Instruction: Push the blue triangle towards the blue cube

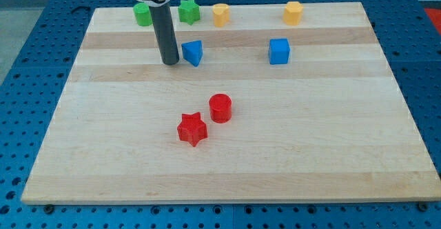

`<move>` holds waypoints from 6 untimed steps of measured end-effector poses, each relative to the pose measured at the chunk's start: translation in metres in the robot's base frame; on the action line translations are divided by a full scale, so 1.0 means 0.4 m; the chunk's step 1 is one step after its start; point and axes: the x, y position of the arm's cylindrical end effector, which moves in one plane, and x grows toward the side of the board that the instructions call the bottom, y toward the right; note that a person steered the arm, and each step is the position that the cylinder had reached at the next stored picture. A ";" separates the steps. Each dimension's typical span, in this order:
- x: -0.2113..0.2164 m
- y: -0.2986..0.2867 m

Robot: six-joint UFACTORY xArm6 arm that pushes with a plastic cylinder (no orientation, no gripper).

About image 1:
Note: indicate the green star block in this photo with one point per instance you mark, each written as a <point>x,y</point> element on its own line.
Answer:
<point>189,11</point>

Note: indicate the red star block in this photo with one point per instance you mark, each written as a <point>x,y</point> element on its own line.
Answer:
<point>192,129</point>

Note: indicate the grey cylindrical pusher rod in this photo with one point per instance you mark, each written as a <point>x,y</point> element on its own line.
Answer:
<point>165,34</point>

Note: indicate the yellow hexagon block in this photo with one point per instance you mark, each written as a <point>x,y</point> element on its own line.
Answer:
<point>292,13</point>

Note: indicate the green cylinder block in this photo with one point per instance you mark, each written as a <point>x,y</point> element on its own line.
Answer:
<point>142,14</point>

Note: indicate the blue cube block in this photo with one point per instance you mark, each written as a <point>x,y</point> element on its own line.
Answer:
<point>279,51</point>

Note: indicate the blue triangle block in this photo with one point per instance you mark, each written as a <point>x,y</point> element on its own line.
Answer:
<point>193,52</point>

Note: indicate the red cylinder block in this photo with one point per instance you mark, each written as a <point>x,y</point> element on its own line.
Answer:
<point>220,107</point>

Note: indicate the yellow heart block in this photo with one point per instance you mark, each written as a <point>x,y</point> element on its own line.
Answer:
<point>220,13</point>

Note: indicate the light wooden board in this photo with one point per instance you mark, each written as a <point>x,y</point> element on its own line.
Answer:
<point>330,126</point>

